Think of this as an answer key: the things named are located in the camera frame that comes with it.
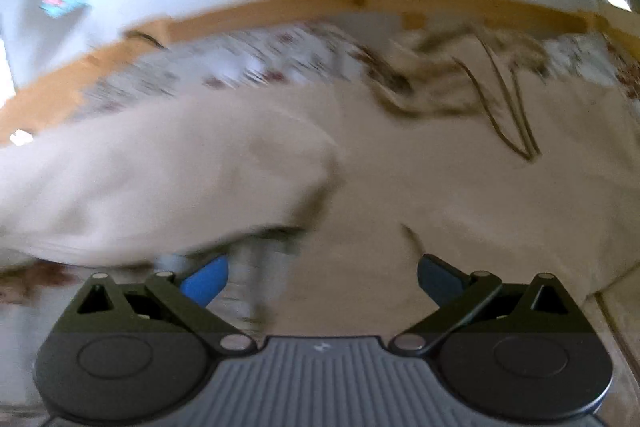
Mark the beige hooded jacket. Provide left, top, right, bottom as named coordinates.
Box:
left=1, top=23, right=639, bottom=335

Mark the floral bed sheet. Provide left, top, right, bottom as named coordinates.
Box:
left=1, top=24, right=639, bottom=426

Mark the wooden bed frame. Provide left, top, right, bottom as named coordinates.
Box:
left=1, top=0, right=639, bottom=144

